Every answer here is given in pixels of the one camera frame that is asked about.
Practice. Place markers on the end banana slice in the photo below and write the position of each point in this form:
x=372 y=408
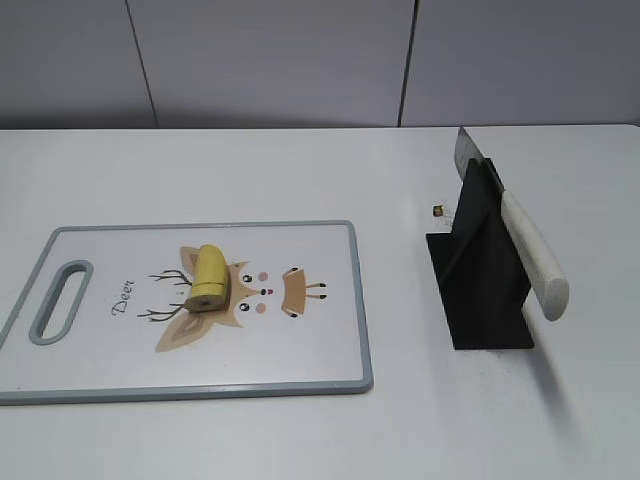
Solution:
x=205 y=303

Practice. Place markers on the black knife stand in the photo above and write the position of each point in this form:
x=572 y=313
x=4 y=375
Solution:
x=481 y=279

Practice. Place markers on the white deer cutting board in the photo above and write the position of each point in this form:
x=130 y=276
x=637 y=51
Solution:
x=101 y=317

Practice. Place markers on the white-handled cleaver knife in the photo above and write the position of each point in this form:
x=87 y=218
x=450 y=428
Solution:
x=543 y=270

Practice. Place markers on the large yellow banana piece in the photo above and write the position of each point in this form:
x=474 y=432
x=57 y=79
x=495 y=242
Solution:
x=209 y=271

